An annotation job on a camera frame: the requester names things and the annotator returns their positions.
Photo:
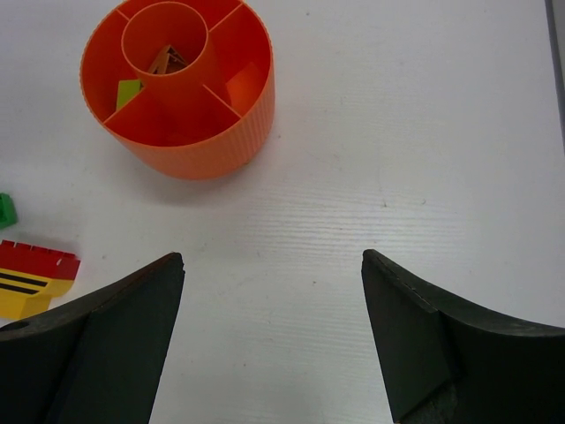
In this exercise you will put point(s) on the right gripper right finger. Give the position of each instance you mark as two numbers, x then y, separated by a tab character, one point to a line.
445	359

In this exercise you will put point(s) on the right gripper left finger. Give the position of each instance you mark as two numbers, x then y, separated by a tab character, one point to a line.
96	359

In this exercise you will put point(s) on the dark green long lego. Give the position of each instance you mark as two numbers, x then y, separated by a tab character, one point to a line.
8	214

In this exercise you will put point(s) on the lime green small lego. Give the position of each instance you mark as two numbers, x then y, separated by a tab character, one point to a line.
126	90

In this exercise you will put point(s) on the brown lego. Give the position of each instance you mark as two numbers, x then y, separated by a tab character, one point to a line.
167	61

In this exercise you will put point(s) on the red yellow striped lego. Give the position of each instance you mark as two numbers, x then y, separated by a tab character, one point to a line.
31	276

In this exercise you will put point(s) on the orange round divided container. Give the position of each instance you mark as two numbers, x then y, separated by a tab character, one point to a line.
205	121

